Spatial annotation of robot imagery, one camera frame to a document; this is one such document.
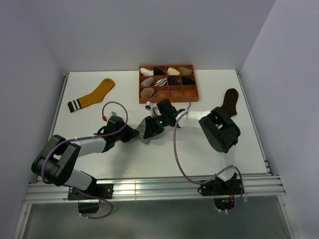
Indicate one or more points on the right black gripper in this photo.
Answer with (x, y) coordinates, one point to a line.
(150, 130)

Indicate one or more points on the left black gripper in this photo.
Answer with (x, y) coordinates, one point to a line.
(130, 133)

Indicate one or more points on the grey sock black stripes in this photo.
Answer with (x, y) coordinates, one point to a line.
(141, 130)

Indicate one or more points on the dark brown sock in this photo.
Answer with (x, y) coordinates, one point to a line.
(230, 102)

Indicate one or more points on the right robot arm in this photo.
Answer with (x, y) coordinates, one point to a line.
(219, 129)

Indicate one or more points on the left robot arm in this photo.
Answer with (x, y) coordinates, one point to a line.
(57, 159)

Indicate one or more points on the beige rolled sock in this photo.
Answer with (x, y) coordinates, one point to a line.
(147, 93)

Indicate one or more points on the mustard yellow sock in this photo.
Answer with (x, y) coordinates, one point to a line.
(94, 97)

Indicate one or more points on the grey rolled sock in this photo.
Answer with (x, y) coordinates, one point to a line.
(147, 82)

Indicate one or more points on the white black striped rolled sock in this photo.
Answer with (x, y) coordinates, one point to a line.
(161, 82)

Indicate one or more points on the dark green rolled sock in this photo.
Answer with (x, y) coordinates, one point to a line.
(172, 81)

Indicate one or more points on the orange compartment tray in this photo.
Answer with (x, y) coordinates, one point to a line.
(176, 94)

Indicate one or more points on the black rolled sock top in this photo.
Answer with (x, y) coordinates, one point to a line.
(159, 72)

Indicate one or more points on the black rolled sock right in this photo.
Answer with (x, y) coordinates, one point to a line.
(187, 80)

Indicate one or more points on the cream rolled sock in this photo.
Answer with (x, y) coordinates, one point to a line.
(172, 71)

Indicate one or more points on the taupe rolled sock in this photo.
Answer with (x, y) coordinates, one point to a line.
(186, 71)

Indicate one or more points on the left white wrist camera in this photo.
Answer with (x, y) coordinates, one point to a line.
(111, 114)

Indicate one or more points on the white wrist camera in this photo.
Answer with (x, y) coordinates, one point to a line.
(111, 114)
(152, 108)

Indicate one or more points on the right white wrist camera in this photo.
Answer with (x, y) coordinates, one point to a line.
(152, 108)

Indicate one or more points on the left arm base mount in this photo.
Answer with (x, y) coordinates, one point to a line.
(90, 200)

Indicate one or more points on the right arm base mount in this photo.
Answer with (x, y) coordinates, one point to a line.
(223, 192)

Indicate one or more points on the aluminium frame rail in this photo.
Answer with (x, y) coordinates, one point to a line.
(173, 188)

